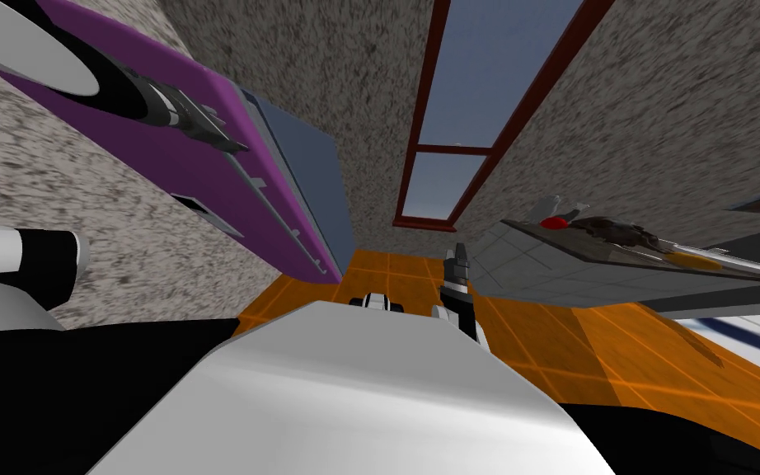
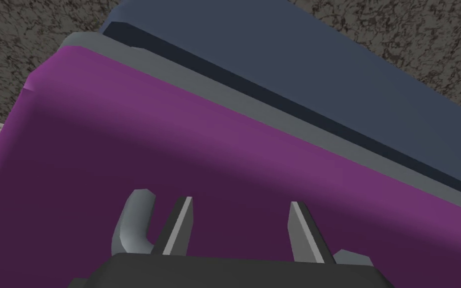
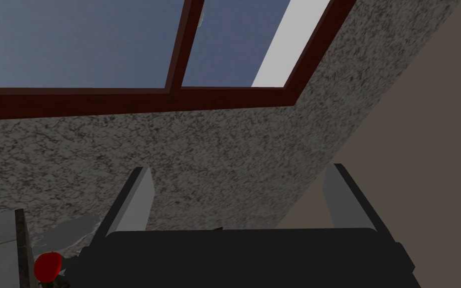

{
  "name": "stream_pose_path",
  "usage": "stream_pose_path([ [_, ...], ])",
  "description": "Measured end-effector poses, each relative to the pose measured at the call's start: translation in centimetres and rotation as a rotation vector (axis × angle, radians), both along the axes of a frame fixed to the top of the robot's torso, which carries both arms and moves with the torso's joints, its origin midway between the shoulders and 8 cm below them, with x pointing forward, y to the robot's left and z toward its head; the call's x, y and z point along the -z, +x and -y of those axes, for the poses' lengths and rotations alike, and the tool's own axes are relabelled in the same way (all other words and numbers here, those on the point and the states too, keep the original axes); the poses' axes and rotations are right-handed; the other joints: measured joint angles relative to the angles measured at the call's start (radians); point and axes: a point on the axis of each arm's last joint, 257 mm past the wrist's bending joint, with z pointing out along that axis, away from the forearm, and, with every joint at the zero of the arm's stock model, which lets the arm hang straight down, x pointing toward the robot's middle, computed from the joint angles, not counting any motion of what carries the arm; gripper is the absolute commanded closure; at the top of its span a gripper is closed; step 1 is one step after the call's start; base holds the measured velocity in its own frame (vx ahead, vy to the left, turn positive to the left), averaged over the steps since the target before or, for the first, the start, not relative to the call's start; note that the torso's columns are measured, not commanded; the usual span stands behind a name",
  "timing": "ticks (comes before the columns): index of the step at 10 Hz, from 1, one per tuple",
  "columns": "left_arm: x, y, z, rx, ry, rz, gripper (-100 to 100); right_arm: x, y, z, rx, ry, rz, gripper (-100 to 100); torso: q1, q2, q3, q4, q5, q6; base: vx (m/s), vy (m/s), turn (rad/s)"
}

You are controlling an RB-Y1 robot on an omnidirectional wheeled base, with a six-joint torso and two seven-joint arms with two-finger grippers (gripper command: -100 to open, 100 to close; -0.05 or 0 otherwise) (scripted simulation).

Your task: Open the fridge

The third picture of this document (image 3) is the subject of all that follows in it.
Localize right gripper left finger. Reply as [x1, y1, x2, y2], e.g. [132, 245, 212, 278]
[91, 166, 155, 246]

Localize red apple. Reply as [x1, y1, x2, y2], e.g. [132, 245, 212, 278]
[34, 251, 63, 282]

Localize dark red framed window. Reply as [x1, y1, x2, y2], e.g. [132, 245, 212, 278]
[0, 0, 358, 122]

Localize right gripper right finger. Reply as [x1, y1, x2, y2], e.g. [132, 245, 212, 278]
[322, 163, 394, 242]

